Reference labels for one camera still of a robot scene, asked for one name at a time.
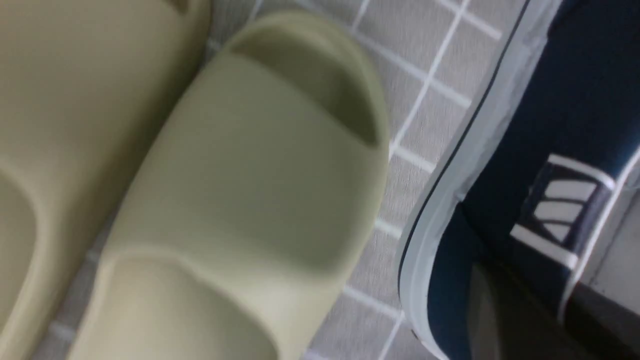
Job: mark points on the navy canvas shoe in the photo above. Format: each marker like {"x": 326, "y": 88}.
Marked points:
{"x": 531, "y": 181}

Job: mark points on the olive left slide sandal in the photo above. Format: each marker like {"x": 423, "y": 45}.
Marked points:
{"x": 86, "y": 86}

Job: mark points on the grey checkered floor mat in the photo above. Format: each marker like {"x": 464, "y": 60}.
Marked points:
{"x": 432, "y": 56}

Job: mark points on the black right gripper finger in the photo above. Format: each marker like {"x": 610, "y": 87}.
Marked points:
{"x": 505, "y": 323}

